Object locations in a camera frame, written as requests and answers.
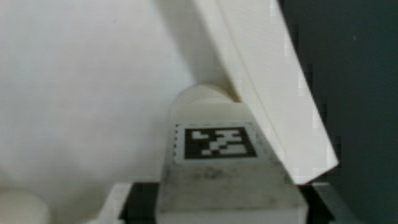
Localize white square tabletop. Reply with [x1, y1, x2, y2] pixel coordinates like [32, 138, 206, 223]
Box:
[0, 0, 337, 224]

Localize white table leg with tag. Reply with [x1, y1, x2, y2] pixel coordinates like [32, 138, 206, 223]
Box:
[154, 85, 309, 224]

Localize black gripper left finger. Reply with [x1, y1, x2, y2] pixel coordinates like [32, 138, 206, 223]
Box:
[87, 181, 162, 224]

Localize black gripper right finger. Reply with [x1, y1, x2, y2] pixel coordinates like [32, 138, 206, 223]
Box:
[298, 182, 359, 224]

